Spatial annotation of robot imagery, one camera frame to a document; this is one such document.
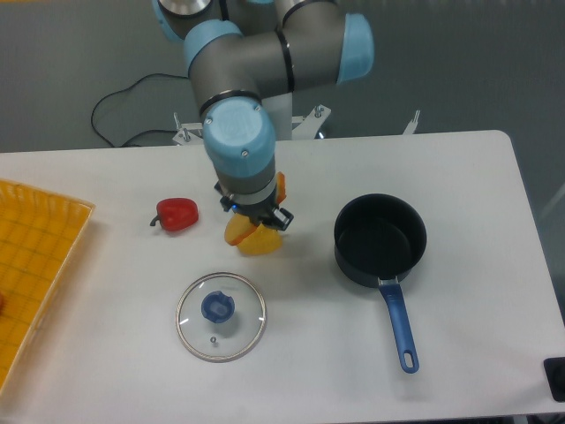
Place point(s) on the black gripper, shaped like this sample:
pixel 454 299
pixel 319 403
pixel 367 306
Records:
pixel 260 207

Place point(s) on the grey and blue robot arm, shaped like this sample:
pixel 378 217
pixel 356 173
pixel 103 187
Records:
pixel 240 53

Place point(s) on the yellow toy bell pepper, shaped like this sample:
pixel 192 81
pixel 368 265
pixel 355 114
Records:
pixel 262 241

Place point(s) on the red toy bell pepper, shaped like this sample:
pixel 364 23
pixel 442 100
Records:
pixel 176 214

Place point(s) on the glass lid with blue knob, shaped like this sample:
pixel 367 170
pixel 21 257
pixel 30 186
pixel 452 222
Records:
pixel 220 317

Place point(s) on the yellow plastic basket tray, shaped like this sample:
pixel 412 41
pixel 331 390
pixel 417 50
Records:
pixel 39 232

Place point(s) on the black box at table edge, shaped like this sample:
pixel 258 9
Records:
pixel 554 369

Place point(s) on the dark saucepan with blue handle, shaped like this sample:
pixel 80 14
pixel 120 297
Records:
pixel 378 240

